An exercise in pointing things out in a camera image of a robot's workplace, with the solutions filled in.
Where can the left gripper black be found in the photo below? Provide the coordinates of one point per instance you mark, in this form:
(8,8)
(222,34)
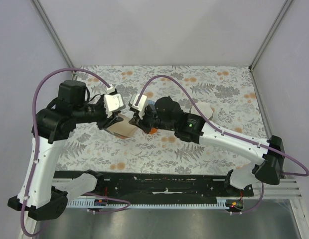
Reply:
(106,123)

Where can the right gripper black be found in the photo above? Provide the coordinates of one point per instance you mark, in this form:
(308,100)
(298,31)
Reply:
(142,124)

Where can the coffee filter box orange black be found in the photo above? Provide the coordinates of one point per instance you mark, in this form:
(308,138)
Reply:
(122,129)

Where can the orange glass carafe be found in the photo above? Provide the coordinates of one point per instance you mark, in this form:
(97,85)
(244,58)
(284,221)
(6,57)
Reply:
(153,130)

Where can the blue plastic dripper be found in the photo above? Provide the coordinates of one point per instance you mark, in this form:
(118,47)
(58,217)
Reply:
(151,103)

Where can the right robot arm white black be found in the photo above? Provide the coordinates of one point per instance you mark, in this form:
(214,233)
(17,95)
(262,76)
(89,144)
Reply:
(266,161)

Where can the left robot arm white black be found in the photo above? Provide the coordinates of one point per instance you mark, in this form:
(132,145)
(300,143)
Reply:
(41,199)

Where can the floral tablecloth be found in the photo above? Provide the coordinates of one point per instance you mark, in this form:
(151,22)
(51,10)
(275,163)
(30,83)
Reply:
(229,91)

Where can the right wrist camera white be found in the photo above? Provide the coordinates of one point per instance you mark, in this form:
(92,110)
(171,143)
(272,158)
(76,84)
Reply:
(138,102)

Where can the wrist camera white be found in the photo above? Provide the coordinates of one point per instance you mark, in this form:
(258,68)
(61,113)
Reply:
(138,102)
(113,103)

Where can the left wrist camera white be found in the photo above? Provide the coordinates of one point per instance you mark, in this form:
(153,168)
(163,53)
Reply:
(113,103)

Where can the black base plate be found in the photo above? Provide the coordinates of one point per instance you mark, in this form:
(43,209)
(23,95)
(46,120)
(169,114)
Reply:
(122,184)

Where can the white cable duct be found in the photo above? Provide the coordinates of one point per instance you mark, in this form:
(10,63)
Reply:
(99,203)

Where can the left aluminium frame post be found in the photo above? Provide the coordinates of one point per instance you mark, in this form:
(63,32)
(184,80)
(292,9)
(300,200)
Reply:
(52,32)

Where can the aluminium frame post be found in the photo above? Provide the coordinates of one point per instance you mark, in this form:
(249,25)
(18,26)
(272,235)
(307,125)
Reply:
(272,31)
(52,32)

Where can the aluminium rail front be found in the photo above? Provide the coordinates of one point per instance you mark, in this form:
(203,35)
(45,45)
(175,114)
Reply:
(287,189)

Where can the right aluminium frame post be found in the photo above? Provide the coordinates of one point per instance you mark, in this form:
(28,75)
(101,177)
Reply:
(272,31)

